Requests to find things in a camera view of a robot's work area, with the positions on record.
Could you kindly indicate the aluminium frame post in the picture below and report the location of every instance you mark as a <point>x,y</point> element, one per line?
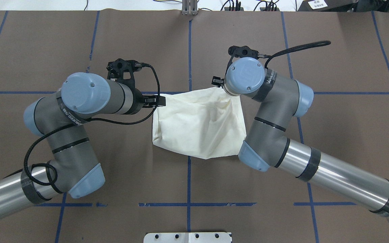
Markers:
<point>190,7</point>

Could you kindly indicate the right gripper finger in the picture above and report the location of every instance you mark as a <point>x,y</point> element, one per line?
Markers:
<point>217,81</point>

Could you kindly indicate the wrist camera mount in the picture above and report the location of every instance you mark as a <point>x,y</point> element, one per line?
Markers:
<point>243,51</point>
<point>122,71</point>

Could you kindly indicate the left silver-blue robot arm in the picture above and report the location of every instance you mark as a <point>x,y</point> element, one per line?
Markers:
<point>62,159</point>

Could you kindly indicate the white central pedestal column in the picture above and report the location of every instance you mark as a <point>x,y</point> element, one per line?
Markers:
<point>189,237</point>

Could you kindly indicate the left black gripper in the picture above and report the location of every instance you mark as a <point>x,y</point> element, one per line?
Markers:
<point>137,102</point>

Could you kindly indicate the orange-black adapter box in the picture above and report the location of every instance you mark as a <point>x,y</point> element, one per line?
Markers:
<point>269,6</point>
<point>232,6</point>

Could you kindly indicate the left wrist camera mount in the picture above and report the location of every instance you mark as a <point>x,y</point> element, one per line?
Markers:
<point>122,71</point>

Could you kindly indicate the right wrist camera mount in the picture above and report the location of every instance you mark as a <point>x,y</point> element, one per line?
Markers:
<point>243,51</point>

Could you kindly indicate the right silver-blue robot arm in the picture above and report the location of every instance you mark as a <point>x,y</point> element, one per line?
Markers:
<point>266,144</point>

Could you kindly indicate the cream long-sleeve cat shirt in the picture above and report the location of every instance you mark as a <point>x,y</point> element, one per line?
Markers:
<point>205,124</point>

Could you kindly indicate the black box with label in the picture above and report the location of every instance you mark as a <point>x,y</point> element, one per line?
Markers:
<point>327,5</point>

